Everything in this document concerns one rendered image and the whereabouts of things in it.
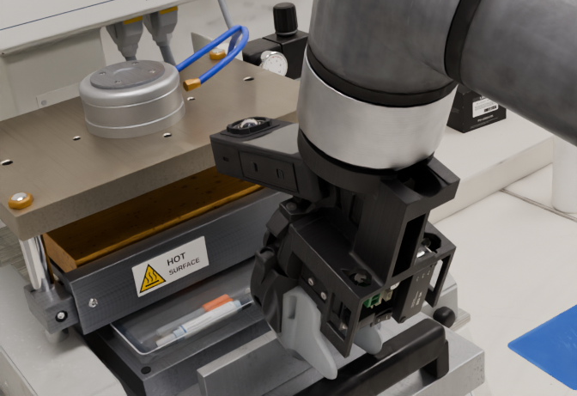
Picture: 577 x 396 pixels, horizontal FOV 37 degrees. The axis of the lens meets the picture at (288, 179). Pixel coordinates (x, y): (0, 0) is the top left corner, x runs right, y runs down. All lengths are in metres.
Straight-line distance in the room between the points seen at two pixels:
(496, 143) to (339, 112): 0.95
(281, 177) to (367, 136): 0.09
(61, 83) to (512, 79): 0.57
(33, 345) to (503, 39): 0.43
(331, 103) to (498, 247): 0.79
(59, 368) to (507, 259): 0.67
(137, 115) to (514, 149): 0.77
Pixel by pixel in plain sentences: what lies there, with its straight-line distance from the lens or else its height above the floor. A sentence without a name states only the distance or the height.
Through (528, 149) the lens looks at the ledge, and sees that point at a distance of 1.32.
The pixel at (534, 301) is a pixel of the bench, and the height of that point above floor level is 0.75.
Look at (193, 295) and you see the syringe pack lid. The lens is 0.65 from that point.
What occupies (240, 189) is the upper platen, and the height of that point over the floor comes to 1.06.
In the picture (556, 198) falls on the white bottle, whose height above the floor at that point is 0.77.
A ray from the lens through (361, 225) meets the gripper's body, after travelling 0.44.
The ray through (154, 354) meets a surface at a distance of 0.61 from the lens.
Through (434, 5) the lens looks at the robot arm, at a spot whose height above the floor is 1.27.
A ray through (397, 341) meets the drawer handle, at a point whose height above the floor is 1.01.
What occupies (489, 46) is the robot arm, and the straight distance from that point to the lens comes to 0.33.
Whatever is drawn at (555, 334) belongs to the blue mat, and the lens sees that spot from 1.01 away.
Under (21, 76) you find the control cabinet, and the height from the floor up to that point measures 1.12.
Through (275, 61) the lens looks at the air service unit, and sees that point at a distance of 0.89.
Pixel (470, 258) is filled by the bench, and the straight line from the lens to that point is 1.14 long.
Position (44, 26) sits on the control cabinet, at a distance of 0.79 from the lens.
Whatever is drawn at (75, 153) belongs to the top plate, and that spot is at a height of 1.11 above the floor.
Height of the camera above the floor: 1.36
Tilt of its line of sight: 27 degrees down
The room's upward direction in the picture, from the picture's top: 7 degrees counter-clockwise
